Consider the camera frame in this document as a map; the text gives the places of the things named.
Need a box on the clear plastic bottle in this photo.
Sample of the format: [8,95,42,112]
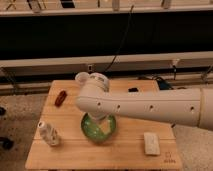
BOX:
[38,121,60,146]

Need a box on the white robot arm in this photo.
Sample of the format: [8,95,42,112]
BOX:
[75,72,213,131]

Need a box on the black smartphone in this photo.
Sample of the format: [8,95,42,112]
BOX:
[128,87,139,92]

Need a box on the clear plastic cup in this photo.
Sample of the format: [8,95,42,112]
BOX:
[75,72,89,86]

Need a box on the green bowl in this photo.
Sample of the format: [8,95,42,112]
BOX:
[81,114,116,143]

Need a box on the brown red snack bar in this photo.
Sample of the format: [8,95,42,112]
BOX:
[55,91,67,107]

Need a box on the white rectangular sponge block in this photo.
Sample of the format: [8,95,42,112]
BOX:
[144,132,160,156]

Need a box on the black chair wheel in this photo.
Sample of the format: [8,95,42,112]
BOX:
[0,137,14,150]

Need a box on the white wall outlet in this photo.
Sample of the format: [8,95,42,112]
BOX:
[88,64,93,72]

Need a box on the black hanging cable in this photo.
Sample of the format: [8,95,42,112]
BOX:
[101,3,135,73]

